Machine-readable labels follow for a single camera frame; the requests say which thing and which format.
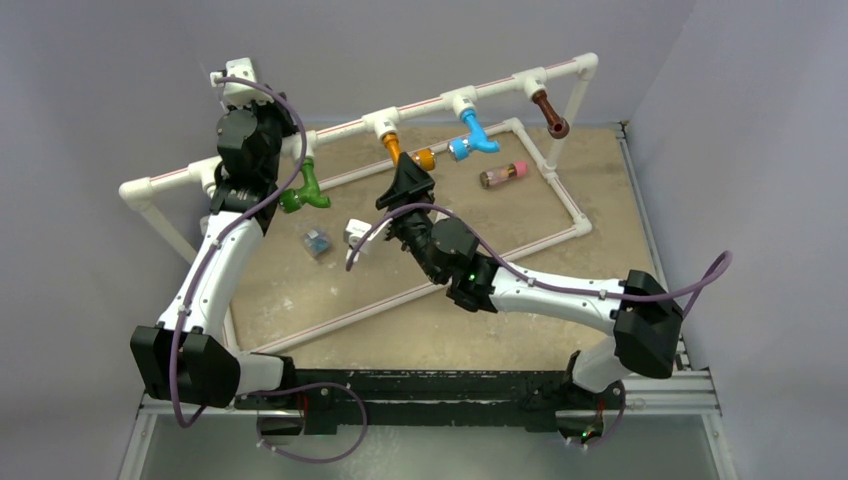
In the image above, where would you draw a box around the orange faucet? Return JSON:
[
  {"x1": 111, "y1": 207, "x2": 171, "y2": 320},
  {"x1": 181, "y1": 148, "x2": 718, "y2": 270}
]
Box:
[{"x1": 380, "y1": 132, "x2": 436, "y2": 171}]

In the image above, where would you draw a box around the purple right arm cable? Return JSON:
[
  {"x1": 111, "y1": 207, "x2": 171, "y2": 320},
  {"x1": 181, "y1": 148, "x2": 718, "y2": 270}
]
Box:
[{"x1": 345, "y1": 202, "x2": 734, "y2": 321}]

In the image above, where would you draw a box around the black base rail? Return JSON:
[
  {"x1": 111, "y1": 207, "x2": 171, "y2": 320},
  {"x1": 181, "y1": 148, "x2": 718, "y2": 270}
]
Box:
[{"x1": 142, "y1": 367, "x2": 723, "y2": 439}]

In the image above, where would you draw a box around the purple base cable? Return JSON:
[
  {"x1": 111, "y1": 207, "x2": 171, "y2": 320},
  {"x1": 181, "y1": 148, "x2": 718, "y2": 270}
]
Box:
[{"x1": 254, "y1": 382, "x2": 370, "y2": 466}]

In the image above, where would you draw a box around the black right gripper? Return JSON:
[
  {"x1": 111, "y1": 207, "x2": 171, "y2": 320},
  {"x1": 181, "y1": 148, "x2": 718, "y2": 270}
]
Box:
[{"x1": 372, "y1": 153, "x2": 444, "y2": 284}]

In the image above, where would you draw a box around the blue faucet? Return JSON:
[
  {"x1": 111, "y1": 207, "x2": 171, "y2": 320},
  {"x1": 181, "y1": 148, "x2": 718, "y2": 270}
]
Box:
[{"x1": 448, "y1": 108, "x2": 500, "y2": 162}]

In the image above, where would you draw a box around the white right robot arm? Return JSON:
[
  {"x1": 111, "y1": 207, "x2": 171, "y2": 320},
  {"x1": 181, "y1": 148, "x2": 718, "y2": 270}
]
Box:
[{"x1": 375, "y1": 153, "x2": 683, "y2": 407}]

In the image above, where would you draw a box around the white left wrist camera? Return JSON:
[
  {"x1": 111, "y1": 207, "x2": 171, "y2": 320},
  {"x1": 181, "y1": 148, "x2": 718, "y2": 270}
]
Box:
[{"x1": 209, "y1": 57, "x2": 274, "y2": 108}]

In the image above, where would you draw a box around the clear blue plastic packet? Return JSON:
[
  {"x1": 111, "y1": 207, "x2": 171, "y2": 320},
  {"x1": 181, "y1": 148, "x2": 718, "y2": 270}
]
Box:
[{"x1": 302, "y1": 228, "x2": 332, "y2": 259}]

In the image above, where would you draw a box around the brown pink-capped tube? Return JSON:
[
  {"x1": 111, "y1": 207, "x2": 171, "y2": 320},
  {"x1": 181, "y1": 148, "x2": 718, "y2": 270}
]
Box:
[{"x1": 479, "y1": 161, "x2": 528, "y2": 189}]

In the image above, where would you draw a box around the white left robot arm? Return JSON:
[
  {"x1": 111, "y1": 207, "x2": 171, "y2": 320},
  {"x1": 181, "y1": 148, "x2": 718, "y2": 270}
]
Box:
[{"x1": 130, "y1": 104, "x2": 298, "y2": 409}]

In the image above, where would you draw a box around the brown faucet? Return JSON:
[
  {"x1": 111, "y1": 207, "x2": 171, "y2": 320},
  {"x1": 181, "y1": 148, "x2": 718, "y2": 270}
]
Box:
[{"x1": 530, "y1": 90, "x2": 570, "y2": 140}]

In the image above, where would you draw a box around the white PVC pipe frame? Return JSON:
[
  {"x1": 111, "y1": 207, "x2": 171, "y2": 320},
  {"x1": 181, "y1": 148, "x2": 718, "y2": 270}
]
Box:
[{"x1": 119, "y1": 52, "x2": 600, "y2": 352}]

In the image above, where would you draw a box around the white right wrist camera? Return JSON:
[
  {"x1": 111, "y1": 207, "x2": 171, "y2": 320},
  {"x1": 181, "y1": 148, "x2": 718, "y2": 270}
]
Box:
[{"x1": 343, "y1": 219, "x2": 390, "y2": 263}]

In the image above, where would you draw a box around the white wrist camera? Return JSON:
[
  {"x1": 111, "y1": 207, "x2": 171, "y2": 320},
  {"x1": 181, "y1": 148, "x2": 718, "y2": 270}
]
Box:
[
  {"x1": 209, "y1": 57, "x2": 274, "y2": 108},
  {"x1": 343, "y1": 219, "x2": 390, "y2": 263}
]

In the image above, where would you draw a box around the green faucet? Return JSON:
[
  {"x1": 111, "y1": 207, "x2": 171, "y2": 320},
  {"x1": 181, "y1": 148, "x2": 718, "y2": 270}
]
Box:
[{"x1": 278, "y1": 156, "x2": 332, "y2": 213}]

